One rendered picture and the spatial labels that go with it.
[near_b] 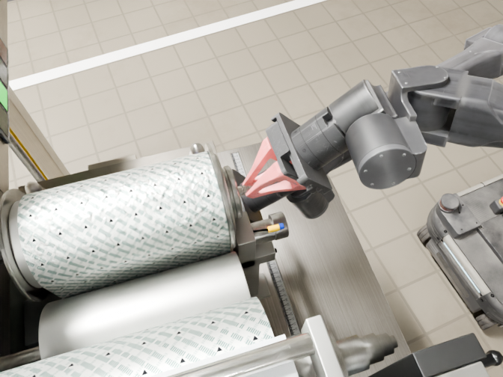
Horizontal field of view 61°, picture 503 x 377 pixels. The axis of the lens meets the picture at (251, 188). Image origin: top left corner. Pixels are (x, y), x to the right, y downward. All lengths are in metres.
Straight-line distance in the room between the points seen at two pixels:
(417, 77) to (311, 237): 0.52
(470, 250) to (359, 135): 1.42
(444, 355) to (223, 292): 0.29
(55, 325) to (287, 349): 0.35
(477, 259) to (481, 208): 0.23
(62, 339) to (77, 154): 1.80
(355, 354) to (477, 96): 0.29
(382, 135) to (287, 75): 2.09
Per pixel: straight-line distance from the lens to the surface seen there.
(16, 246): 0.56
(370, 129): 0.45
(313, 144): 0.50
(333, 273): 0.92
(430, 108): 0.51
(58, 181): 0.94
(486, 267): 1.84
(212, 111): 2.33
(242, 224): 0.61
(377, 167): 0.44
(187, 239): 0.54
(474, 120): 0.51
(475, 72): 0.83
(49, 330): 0.58
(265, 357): 0.30
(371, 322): 0.91
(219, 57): 2.61
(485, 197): 1.99
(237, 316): 0.38
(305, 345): 0.31
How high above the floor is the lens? 1.76
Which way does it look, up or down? 59 degrees down
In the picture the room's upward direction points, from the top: straight up
